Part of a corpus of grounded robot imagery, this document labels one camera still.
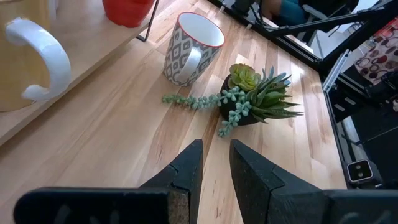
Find black camera with mount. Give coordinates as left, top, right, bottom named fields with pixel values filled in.
left=346, top=158, right=384, bottom=189

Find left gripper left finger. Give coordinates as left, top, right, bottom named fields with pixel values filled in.
left=14, top=138, right=205, bottom=224

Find white patterned mug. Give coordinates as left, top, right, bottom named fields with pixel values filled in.
left=163, top=11, right=226, bottom=87

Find black office chair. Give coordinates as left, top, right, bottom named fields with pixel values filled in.
left=297, top=0, right=360, bottom=34

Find red mug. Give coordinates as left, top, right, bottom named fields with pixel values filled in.
left=102, top=0, right=155, bottom=28

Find grey metal bracket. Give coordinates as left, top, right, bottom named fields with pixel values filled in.
left=322, top=48, right=352, bottom=93

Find person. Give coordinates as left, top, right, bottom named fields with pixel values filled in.
left=260, top=0, right=308, bottom=27

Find succulent in black pot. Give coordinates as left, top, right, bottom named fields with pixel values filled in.
left=161, top=63, right=304, bottom=138

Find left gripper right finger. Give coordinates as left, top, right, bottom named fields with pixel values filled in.
left=229, top=139, right=398, bottom=224

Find circle patterned fabric bag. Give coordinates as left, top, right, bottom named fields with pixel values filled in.
left=353, top=17, right=398, bottom=86

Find yellow mug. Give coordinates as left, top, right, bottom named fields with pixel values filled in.
left=0, top=0, right=72, bottom=113

